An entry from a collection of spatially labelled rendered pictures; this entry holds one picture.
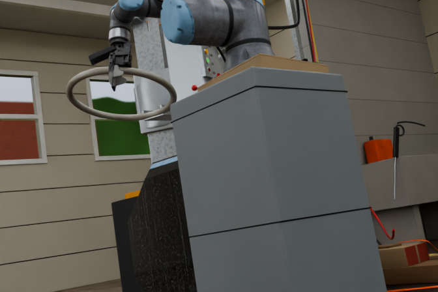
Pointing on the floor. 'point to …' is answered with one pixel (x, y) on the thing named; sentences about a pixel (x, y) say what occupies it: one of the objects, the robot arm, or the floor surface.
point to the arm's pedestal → (275, 186)
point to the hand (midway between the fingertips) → (111, 85)
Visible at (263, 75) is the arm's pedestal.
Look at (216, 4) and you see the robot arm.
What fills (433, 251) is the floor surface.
